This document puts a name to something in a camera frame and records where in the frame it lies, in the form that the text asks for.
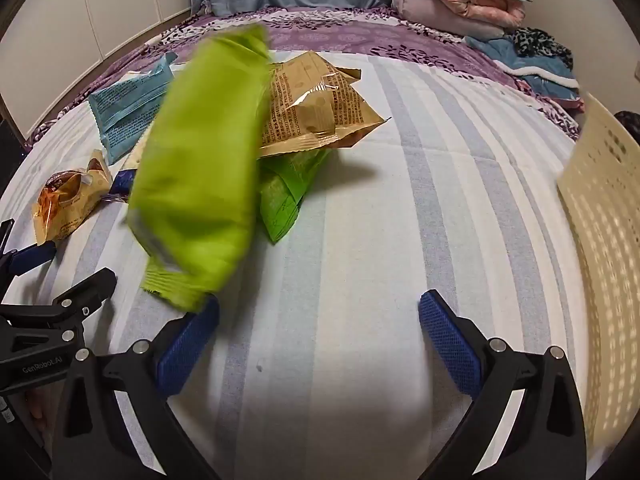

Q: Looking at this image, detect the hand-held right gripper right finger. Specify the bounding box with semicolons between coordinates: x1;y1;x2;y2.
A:
419;289;587;480

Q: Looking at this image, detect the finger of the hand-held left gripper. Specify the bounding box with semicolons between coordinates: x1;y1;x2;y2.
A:
0;219;57;293
0;267;118;334

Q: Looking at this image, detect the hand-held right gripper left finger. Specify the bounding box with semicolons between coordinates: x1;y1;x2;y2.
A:
52;295;221;480

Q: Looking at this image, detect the dark blue cracker packet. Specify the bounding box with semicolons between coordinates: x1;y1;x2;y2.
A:
107;130;153;203

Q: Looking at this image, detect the dark green snack packet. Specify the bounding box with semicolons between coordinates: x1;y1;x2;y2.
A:
259;147;331;245

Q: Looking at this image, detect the lime green snack bag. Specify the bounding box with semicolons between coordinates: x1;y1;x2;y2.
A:
125;24;273;312

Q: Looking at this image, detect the cream perforated plastic basket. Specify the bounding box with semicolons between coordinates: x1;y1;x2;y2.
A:
556;91;640;453

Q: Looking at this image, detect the tan foil snack bag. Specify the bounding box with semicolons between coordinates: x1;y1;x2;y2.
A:
257;51;391;161

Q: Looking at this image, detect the clear yellow-edged cake packet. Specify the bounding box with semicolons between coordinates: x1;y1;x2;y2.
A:
32;149;113;247

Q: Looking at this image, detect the black box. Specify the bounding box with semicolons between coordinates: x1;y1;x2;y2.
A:
0;120;25;171

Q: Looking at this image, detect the blue white striped sheet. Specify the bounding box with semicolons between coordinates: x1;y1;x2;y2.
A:
0;50;601;480

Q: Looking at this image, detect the light blue snack packet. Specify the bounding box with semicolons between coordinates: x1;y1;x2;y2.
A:
88;52;179;166

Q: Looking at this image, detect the white wardrobe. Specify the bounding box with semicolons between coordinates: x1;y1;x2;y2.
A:
0;0;193;143

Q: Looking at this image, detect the blue white fleece blanket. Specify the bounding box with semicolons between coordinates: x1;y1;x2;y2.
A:
467;35;581;111

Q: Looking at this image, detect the leopard print garment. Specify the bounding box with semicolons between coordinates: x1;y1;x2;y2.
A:
507;27;575;68

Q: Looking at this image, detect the purple floral bedsheet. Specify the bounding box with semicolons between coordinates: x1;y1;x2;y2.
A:
25;1;583;148

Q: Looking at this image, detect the mauve folded quilt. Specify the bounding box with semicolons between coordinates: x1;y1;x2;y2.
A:
391;0;506;41

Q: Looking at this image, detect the pink folded quilt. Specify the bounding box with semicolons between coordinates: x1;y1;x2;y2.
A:
440;0;526;23

